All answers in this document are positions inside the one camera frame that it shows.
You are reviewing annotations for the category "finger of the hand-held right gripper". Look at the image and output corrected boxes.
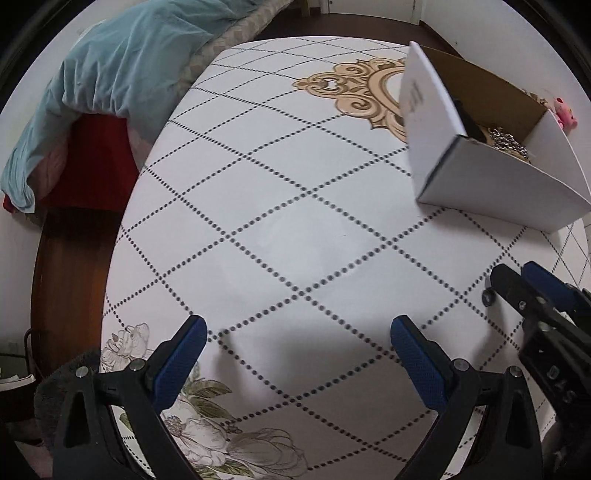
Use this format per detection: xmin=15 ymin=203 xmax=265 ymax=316
xmin=521 ymin=260 xmax=591 ymax=320
xmin=489 ymin=264 xmax=551 ymax=329

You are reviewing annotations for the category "black wire stand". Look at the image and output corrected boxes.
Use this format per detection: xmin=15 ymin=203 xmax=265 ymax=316
xmin=22 ymin=328 xmax=41 ymax=376

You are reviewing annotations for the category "white cardboard box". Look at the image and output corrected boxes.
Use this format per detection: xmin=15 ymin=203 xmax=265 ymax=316
xmin=397 ymin=41 xmax=591 ymax=233

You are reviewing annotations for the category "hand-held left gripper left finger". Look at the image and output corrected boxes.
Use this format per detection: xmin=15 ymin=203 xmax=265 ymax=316
xmin=53 ymin=315 xmax=208 ymax=480

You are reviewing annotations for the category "thick silver chain bracelet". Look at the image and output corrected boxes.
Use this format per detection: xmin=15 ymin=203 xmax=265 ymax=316
xmin=486 ymin=126 xmax=532 ymax=162

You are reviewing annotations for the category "white diamond pattern tablecloth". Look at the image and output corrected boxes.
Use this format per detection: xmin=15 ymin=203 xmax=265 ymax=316
xmin=99 ymin=36 xmax=591 ymax=480

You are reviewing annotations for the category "black smart band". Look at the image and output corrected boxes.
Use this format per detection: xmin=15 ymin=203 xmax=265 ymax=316
xmin=454 ymin=97 xmax=488 ymax=142

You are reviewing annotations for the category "teal blanket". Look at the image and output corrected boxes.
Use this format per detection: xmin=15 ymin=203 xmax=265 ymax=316
xmin=0 ymin=0 xmax=242 ymax=214

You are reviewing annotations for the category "red bed base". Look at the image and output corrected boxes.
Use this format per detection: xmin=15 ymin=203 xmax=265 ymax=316
xmin=2 ymin=113 xmax=140 ymax=214

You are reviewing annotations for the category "pink plush toy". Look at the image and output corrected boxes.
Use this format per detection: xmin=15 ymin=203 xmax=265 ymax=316
xmin=553 ymin=96 xmax=579 ymax=131

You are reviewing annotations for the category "white door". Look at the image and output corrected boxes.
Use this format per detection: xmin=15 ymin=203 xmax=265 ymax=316
xmin=318 ymin=0 xmax=422 ymax=27

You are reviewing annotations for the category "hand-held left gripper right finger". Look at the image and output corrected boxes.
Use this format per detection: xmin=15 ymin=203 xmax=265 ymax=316
xmin=390 ymin=315 xmax=543 ymax=480

